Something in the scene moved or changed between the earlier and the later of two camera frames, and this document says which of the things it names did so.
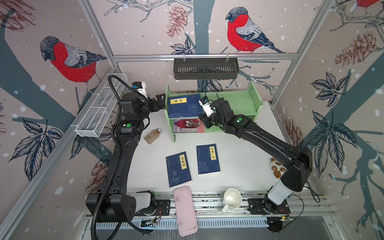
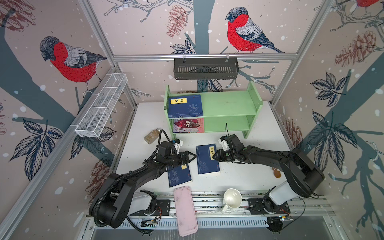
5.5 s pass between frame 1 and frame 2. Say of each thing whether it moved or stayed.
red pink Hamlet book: stayed
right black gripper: moved
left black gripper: moved
